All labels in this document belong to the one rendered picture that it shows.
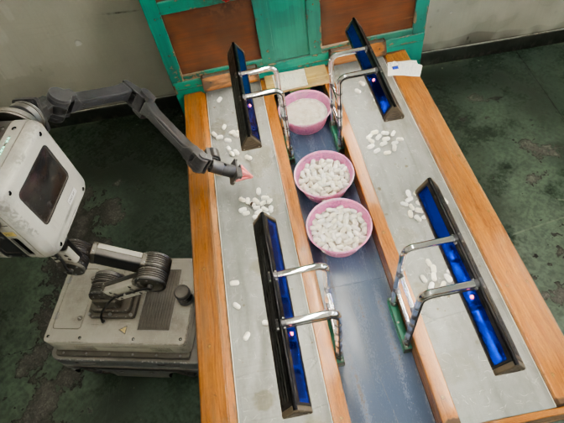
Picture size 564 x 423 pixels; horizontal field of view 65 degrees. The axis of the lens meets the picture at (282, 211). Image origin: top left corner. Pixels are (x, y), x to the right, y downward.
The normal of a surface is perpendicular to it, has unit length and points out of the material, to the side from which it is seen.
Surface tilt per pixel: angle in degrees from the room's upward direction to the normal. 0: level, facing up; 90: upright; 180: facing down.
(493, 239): 0
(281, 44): 90
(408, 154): 0
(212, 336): 0
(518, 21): 88
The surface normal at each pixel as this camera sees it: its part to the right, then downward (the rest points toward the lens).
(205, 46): 0.16, 0.80
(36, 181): 0.99, -0.01
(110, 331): -0.12, -0.57
